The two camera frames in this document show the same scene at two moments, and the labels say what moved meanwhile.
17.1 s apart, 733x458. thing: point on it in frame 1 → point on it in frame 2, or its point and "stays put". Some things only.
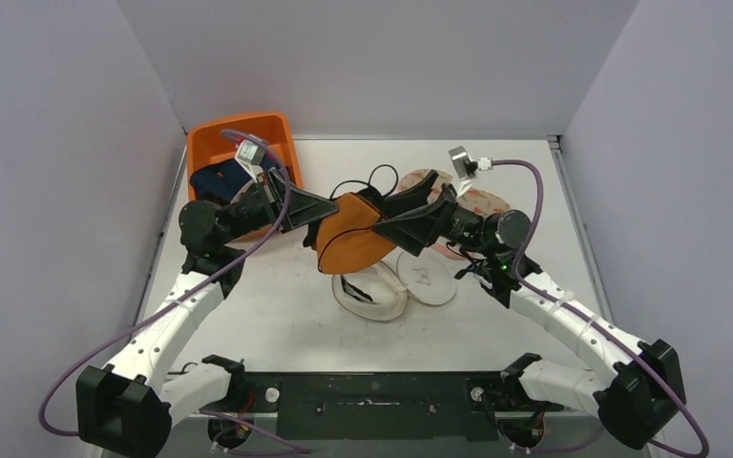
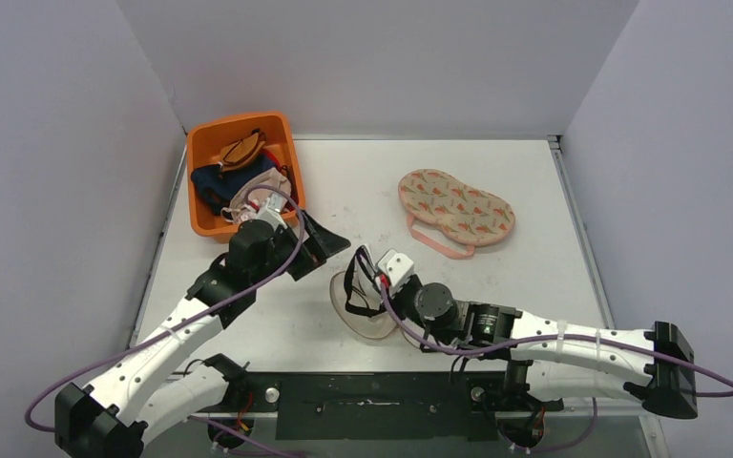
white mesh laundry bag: (428, 279) → (380, 325)
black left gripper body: (251, 214) → (284, 241)
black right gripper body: (439, 217) → (370, 274)
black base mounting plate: (387, 405) stays put
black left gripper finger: (303, 206) → (324, 241)
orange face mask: (345, 240) → (239, 152)
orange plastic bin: (217, 141) stays put
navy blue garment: (219, 182) stays put
